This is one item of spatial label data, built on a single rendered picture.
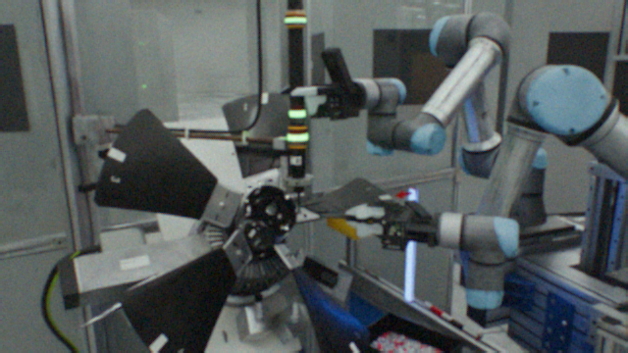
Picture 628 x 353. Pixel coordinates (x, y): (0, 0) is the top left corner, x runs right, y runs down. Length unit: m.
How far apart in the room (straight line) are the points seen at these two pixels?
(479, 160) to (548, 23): 3.34
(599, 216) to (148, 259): 1.17
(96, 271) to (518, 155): 0.91
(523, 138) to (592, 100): 0.20
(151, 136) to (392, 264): 1.54
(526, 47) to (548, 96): 3.81
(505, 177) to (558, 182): 4.03
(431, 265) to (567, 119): 1.69
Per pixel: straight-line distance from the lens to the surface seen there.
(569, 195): 5.26
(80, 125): 1.46
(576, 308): 1.48
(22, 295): 1.80
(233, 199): 1.08
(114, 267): 1.11
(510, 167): 1.13
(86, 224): 1.58
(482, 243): 1.03
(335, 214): 1.13
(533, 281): 1.56
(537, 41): 4.82
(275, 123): 1.20
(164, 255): 1.13
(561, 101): 0.96
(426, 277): 2.56
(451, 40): 1.45
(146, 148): 1.08
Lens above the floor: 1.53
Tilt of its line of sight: 14 degrees down
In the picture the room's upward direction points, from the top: 1 degrees counter-clockwise
